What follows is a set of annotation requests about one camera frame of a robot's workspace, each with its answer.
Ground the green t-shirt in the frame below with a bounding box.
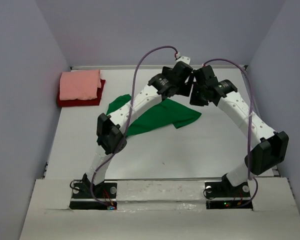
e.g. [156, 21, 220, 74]
[96, 94, 203, 146]

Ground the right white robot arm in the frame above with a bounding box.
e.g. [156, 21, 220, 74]
[190, 65, 289, 196]

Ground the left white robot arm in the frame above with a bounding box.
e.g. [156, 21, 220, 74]
[83, 56, 193, 198]

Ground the dark red folded t-shirt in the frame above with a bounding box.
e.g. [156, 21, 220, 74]
[56, 79, 106, 108]

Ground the pink folded t-shirt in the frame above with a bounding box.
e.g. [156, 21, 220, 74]
[59, 69, 101, 101]

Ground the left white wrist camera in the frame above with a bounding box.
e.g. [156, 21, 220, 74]
[175, 52, 191, 65]

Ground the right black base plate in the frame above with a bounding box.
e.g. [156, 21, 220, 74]
[203, 181, 253, 210]

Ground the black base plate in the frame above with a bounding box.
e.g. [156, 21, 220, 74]
[69, 180, 118, 211]
[203, 181, 253, 210]

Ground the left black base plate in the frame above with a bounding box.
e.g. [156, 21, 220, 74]
[69, 180, 118, 211]

